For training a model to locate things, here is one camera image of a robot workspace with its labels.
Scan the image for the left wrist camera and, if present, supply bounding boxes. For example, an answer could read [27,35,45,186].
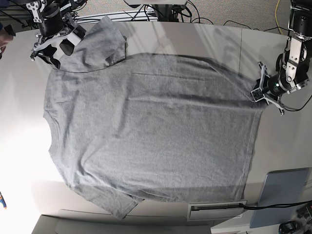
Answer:
[251,87,265,102]

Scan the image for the black battery pack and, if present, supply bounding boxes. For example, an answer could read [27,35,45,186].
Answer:
[278,220,298,234]

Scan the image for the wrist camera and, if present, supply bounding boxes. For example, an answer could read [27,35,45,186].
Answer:
[66,24,86,46]
[251,87,265,102]

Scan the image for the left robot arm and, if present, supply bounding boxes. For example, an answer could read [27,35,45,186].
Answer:
[251,0,312,115]

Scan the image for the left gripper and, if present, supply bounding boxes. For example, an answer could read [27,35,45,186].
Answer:
[258,62,285,115]

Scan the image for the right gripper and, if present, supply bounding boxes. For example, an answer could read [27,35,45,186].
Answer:
[30,23,78,69]

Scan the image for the yellow cable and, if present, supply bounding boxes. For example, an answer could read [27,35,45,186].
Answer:
[275,0,284,35]

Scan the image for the blue orange tool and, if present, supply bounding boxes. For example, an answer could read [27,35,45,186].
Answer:
[0,193,7,209]

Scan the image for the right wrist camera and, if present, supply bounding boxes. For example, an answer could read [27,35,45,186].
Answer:
[66,24,86,46]

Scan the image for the grey T-shirt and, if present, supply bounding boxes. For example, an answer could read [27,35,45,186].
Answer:
[43,18,265,219]

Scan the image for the black tablet cable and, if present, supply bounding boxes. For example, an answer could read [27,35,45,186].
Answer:
[240,200,312,211]

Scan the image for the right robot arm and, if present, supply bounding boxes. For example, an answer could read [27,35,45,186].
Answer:
[25,0,86,69]

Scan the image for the black mouse cable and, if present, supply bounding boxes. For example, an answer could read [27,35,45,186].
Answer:
[280,90,312,112]

